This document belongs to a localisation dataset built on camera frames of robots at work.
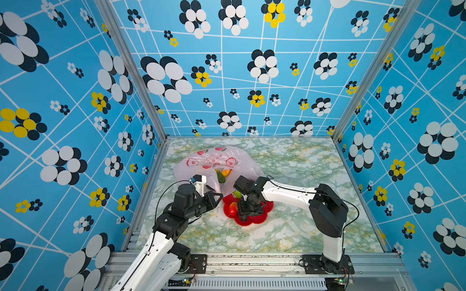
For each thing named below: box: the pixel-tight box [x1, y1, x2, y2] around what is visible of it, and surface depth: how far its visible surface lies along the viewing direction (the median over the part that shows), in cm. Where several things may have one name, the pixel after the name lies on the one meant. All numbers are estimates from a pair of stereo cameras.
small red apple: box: [229, 201, 239, 218], surface depth 85 cm
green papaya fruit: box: [214, 168, 226, 184], surface depth 99 cm
